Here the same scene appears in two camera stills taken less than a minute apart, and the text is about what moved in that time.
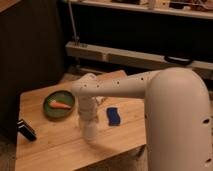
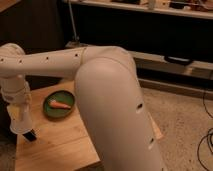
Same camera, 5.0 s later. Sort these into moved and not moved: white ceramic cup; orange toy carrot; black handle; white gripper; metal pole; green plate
Moved: white ceramic cup; white gripper
Not moved: metal pole; orange toy carrot; green plate; black handle
